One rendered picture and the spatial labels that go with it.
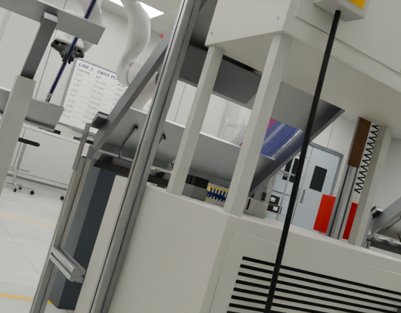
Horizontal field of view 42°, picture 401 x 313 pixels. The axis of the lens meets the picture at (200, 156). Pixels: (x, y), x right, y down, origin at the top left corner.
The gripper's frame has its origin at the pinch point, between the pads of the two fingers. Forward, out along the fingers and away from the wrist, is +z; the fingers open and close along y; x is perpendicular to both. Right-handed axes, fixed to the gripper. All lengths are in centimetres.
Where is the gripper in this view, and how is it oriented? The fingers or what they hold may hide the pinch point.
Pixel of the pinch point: (67, 56)
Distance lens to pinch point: 185.4
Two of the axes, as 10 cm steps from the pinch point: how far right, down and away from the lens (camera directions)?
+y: 8.6, 2.8, 4.3
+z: 2.0, 6.0, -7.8
